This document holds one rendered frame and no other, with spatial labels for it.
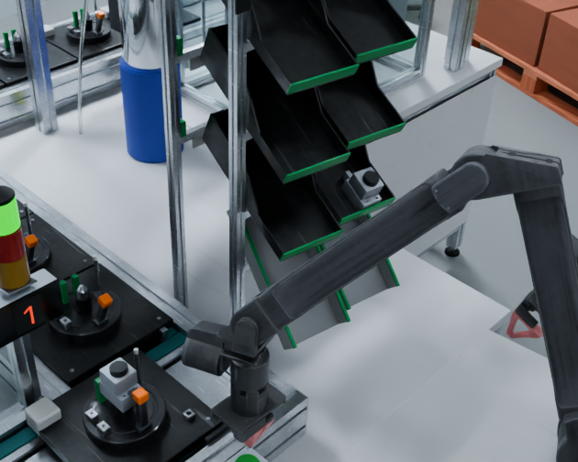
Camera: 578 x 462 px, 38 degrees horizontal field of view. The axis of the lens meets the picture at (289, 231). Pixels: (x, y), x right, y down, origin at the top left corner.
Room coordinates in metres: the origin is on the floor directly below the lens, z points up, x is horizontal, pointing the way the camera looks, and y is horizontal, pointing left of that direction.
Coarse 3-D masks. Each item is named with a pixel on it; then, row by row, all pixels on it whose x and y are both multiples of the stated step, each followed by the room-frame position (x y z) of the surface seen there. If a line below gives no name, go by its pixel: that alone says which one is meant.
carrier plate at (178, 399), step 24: (144, 360) 1.10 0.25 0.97; (168, 384) 1.04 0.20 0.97; (72, 408) 0.97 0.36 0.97; (168, 408) 0.98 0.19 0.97; (192, 408) 0.99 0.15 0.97; (48, 432) 0.92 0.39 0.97; (72, 432) 0.92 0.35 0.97; (168, 432) 0.93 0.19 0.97; (192, 432) 0.94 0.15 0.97; (72, 456) 0.87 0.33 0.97; (96, 456) 0.87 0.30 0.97; (120, 456) 0.88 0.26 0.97; (144, 456) 0.88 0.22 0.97; (168, 456) 0.88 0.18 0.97
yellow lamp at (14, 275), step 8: (24, 256) 0.97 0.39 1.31; (0, 264) 0.95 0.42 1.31; (8, 264) 0.95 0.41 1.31; (16, 264) 0.95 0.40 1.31; (24, 264) 0.96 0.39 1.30; (0, 272) 0.95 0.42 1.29; (8, 272) 0.95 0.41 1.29; (16, 272) 0.95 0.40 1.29; (24, 272) 0.96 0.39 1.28; (0, 280) 0.95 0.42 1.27; (8, 280) 0.95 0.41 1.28; (16, 280) 0.95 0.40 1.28; (24, 280) 0.96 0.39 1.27; (8, 288) 0.95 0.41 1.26; (16, 288) 0.95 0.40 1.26
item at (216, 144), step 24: (216, 120) 1.30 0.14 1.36; (216, 144) 1.30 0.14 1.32; (264, 168) 1.31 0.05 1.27; (264, 192) 1.26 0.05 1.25; (288, 192) 1.27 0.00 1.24; (312, 192) 1.28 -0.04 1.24; (264, 216) 1.21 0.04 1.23; (288, 216) 1.22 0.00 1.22; (312, 216) 1.24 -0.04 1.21; (288, 240) 1.18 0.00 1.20; (312, 240) 1.19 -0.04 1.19
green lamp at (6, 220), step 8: (16, 200) 0.98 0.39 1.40; (0, 208) 0.95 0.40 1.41; (8, 208) 0.96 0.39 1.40; (16, 208) 0.97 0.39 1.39; (0, 216) 0.95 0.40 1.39; (8, 216) 0.95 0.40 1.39; (16, 216) 0.97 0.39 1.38; (0, 224) 0.95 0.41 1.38; (8, 224) 0.95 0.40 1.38; (16, 224) 0.96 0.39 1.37; (0, 232) 0.95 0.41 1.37; (8, 232) 0.95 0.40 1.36
